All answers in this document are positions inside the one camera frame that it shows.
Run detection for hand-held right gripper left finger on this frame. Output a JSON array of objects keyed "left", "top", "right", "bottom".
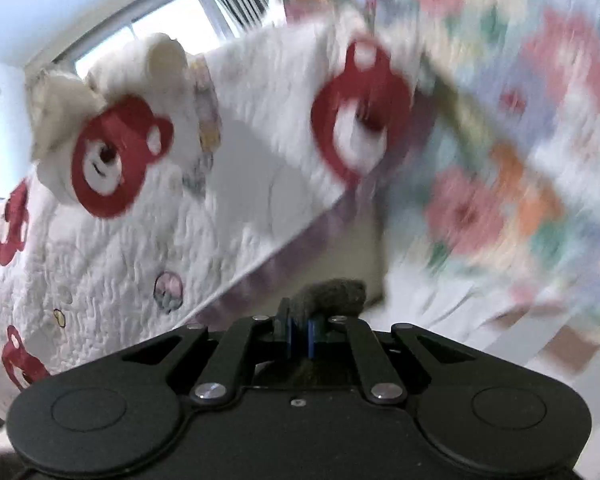
[{"left": 121, "top": 299, "right": 296, "bottom": 407}]

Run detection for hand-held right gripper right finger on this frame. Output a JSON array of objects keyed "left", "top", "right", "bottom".
[{"left": 307, "top": 312, "right": 476, "bottom": 406}]

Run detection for dark grey garment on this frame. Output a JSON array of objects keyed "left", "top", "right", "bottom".
[{"left": 254, "top": 279, "right": 368, "bottom": 387}]

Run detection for white checked bed sheet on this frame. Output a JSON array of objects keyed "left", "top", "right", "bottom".
[{"left": 375, "top": 260, "right": 600, "bottom": 461}]

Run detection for white quilt with red bears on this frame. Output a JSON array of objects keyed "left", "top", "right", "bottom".
[{"left": 0, "top": 10, "right": 431, "bottom": 401}]

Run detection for floral patchwork blanket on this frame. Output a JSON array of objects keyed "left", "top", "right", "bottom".
[{"left": 280, "top": 0, "right": 600, "bottom": 321}]

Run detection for cream plush toy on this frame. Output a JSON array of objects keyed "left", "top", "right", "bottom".
[{"left": 26, "top": 32, "right": 190, "bottom": 206}]

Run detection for window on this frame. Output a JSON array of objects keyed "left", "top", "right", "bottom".
[{"left": 27, "top": 0, "right": 241, "bottom": 78}]

